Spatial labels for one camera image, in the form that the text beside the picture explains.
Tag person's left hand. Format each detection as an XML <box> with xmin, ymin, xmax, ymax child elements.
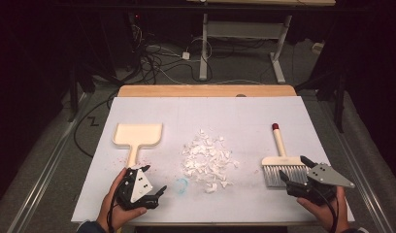
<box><xmin>96</xmin><ymin>167</ymin><xmax>149</xmax><ymax>233</ymax></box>

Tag tangle of floor cables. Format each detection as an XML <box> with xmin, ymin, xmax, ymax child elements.
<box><xmin>126</xmin><ymin>23</ymin><xmax>219</xmax><ymax>85</ymax></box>

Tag white power strip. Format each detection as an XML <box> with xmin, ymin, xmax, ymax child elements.
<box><xmin>312</xmin><ymin>41</ymin><xmax>326</xmax><ymax>55</ymax></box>

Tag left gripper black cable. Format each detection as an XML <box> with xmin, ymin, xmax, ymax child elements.
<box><xmin>107</xmin><ymin>181</ymin><xmax>131</xmax><ymax>233</ymax></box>

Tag metal floor rail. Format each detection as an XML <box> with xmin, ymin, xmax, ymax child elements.
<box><xmin>318</xmin><ymin>96</ymin><xmax>396</xmax><ymax>233</ymax></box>
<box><xmin>11</xmin><ymin>91</ymin><xmax>94</xmax><ymax>233</ymax></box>

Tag cream hand brush grey bristles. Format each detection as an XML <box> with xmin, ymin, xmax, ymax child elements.
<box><xmin>261</xmin><ymin>122</ymin><xmax>313</xmax><ymax>188</ymax></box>

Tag person's right hand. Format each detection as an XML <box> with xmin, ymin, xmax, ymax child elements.
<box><xmin>296</xmin><ymin>185</ymin><xmax>349</xmax><ymax>233</ymax></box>

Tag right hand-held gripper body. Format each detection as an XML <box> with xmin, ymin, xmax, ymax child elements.
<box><xmin>285</xmin><ymin>162</ymin><xmax>356</xmax><ymax>207</ymax></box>

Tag white metal desk frame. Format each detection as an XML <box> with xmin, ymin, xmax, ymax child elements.
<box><xmin>198</xmin><ymin>12</ymin><xmax>293</xmax><ymax>85</ymax></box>

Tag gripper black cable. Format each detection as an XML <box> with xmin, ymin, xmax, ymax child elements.
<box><xmin>311</xmin><ymin>185</ymin><xmax>340</xmax><ymax>233</ymax></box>
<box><xmin>107</xmin><ymin>181</ymin><xmax>131</xmax><ymax>233</ymax></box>

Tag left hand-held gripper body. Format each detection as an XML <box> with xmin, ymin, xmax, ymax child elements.
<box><xmin>115</xmin><ymin>166</ymin><xmax>160</xmax><ymax>212</ymax></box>

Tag black metal stand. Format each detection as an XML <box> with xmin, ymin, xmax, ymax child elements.
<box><xmin>67</xmin><ymin>62</ymin><xmax>122</xmax><ymax>123</ymax></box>
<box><xmin>296</xmin><ymin>69</ymin><xmax>347</xmax><ymax>134</ymax></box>

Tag black floor cable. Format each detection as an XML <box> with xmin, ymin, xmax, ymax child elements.
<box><xmin>73</xmin><ymin>91</ymin><xmax>120</xmax><ymax>159</ymax></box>

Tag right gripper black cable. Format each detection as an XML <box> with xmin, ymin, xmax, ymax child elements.
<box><xmin>311</xmin><ymin>185</ymin><xmax>340</xmax><ymax>233</ymax></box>

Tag white table mat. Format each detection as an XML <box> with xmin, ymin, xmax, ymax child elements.
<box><xmin>71</xmin><ymin>95</ymin><xmax>356</xmax><ymax>224</ymax></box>

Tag pile of white paper scraps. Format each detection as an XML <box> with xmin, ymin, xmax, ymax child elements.
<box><xmin>181</xmin><ymin>128</ymin><xmax>241</xmax><ymax>195</ymax></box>

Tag cream plastic dustpan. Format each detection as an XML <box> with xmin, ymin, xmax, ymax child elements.
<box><xmin>112</xmin><ymin>122</ymin><xmax>164</xmax><ymax>170</ymax></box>

